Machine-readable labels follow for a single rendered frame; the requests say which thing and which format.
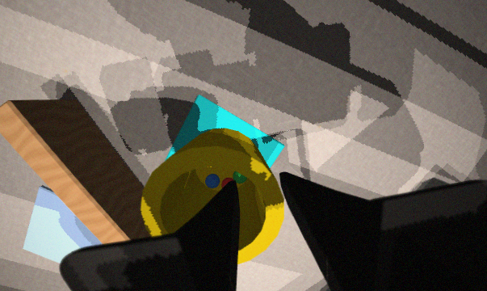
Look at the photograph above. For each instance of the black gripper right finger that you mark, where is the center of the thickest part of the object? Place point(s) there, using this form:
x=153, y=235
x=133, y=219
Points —
x=352, y=238

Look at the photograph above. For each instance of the dark blue marble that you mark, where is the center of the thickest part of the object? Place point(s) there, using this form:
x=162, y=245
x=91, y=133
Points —
x=212, y=181

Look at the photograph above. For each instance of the brown wooden beam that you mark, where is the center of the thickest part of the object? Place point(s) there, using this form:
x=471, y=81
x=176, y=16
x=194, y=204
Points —
x=66, y=150

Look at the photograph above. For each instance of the red ball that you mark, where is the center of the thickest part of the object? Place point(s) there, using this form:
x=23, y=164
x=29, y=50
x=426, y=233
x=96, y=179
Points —
x=225, y=181

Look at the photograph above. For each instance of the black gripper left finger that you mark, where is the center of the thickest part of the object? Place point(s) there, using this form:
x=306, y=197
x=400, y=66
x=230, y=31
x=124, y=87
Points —
x=202, y=255

